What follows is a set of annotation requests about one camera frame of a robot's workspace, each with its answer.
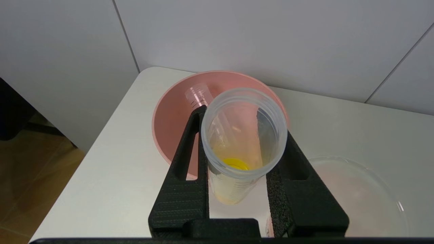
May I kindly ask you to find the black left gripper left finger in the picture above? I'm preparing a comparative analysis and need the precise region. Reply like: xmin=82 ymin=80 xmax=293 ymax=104
xmin=148 ymin=104 xmax=210 ymax=238

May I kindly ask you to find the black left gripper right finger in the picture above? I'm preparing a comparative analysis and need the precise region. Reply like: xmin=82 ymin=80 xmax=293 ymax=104
xmin=265 ymin=130 xmax=350 ymax=238

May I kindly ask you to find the test tube with yellow pigment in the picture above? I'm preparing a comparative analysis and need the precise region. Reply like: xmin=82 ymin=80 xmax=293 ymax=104
xmin=200 ymin=87 xmax=289 ymax=206

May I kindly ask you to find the test tube with red pigment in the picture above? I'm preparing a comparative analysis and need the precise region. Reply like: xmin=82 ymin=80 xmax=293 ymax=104
xmin=184 ymin=83 xmax=217 ymax=113

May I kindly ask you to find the clear glass beaker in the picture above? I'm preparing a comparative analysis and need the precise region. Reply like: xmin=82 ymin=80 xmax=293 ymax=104
xmin=266 ymin=155 xmax=410 ymax=238

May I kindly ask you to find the pink plastic bowl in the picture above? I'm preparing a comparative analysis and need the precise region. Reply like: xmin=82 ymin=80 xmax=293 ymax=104
xmin=152 ymin=70 xmax=289 ymax=180

